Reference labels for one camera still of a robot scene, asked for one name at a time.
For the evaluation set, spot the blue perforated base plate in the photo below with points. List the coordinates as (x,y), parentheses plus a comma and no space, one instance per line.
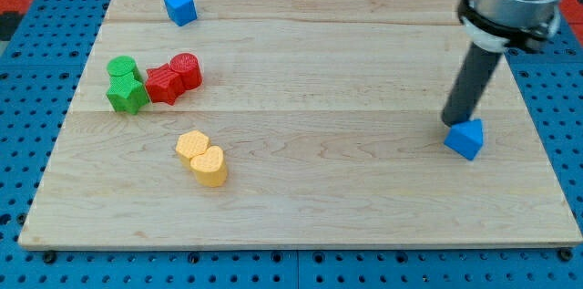
(39,72)

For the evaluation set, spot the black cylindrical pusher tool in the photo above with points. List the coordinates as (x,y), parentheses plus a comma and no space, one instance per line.
(471,81)

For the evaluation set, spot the yellow heart block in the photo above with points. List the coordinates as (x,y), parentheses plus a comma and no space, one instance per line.
(210,167)

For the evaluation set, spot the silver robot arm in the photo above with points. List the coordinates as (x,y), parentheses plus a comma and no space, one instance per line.
(497,25)

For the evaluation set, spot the yellow hexagon block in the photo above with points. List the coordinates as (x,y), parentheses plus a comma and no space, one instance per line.
(190,145)

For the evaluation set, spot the blue cube block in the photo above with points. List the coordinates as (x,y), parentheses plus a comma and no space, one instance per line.
(181,12)

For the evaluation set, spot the wooden board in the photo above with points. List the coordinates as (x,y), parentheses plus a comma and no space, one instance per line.
(328,114)

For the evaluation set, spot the red cylinder block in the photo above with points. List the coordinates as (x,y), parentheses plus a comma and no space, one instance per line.
(186,65)

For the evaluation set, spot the red star block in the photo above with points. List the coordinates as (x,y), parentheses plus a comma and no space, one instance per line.
(164,85)

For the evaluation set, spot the green star block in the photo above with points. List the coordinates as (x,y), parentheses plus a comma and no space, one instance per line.
(127,94)

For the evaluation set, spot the green cylinder block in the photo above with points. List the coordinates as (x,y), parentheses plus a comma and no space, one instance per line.
(123,65)

